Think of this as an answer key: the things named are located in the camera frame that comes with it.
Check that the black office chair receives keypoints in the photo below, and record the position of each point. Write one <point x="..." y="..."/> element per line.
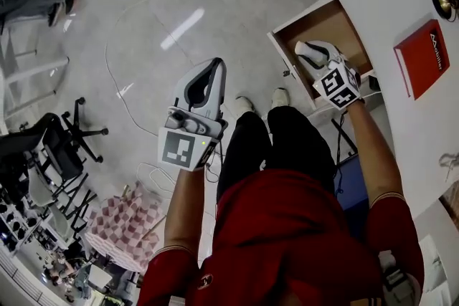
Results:
<point x="57" y="147"/>

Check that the white wooden drawer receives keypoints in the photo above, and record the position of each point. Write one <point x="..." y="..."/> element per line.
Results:
<point x="322" y="25"/>

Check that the person's right forearm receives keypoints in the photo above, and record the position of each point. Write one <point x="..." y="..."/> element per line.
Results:
<point x="373" y="154"/>

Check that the pink checkered cloth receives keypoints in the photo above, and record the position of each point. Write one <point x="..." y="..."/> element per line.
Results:
<point x="125" y="225"/>

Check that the blue bin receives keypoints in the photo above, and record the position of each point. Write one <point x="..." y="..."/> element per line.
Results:
<point x="353" y="190"/>

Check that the person's black trousers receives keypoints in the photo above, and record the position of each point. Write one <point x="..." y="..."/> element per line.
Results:
<point x="294" y="147"/>

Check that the white paper sheet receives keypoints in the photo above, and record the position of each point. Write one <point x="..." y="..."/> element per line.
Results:
<point x="432" y="261"/>

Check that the person's left forearm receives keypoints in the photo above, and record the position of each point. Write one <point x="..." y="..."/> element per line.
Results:
<point x="188" y="204"/>

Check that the person's red shirt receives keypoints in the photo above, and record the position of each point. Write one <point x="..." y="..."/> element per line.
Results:
<point x="287" y="243"/>

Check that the white desk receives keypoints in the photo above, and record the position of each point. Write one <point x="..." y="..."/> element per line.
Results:
<point x="405" y="139"/>

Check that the red book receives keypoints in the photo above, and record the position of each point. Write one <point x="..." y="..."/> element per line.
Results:
<point x="423" y="61"/>

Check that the white metal table frame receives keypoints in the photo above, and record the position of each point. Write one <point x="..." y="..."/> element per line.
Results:
<point x="25" y="71"/>

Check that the person's white shoe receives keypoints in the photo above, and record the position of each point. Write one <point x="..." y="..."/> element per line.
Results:
<point x="279" y="97"/>
<point x="244" y="104"/>

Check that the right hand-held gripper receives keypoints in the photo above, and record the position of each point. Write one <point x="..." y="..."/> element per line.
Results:
<point x="337" y="86"/>

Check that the black and brass desk lamp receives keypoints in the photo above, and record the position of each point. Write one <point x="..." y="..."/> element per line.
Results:
<point x="443" y="3"/>

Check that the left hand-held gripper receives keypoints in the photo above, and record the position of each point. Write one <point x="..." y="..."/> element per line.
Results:
<point x="179" y="148"/>

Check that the person's white right shoe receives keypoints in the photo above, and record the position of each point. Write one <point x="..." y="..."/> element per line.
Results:
<point x="279" y="97"/>

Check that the person's white left shoe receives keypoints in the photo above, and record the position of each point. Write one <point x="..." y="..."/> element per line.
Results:
<point x="244" y="104"/>

